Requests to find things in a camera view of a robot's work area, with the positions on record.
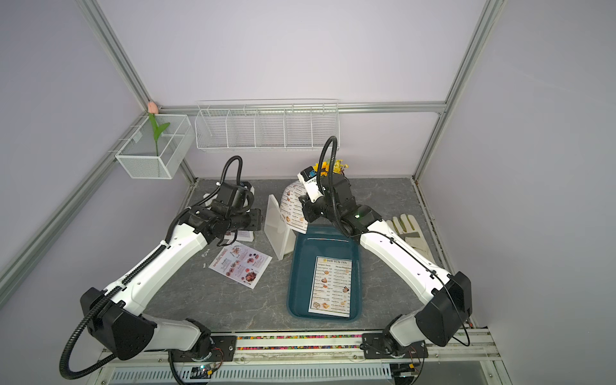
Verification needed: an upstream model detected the yellow food menu sheet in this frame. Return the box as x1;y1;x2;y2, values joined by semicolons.
279;181;308;234
308;256;353;318

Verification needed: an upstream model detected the white menu holder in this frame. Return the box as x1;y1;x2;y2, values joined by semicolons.
264;194;296;260
205;194;254;242

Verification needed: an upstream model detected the red special menu sheet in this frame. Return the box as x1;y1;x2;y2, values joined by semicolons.
209;242;272;289

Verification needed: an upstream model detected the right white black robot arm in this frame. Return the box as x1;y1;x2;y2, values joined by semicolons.
298;136;473;357

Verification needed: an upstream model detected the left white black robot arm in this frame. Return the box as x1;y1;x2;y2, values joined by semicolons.
59;156;261;380

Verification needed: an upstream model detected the teal plastic tray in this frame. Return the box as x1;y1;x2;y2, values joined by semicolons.
287;225;362;322

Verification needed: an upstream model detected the sunflower bouquet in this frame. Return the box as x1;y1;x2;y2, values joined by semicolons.
313;160;348;176

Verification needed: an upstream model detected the beige work glove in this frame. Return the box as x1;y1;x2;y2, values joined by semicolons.
386;213;436;264

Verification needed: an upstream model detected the pink artificial tulip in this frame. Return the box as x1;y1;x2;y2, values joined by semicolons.
147;101;170;156

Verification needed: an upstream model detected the white wire wall shelf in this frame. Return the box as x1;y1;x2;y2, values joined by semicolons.
195;99;340;151

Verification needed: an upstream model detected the white mesh wall basket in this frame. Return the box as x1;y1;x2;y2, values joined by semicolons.
115;114;195;180

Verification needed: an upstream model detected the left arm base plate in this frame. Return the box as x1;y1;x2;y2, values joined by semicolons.
170;335;237;364

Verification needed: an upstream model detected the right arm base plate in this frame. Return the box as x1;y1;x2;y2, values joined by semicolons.
359;332;428;359

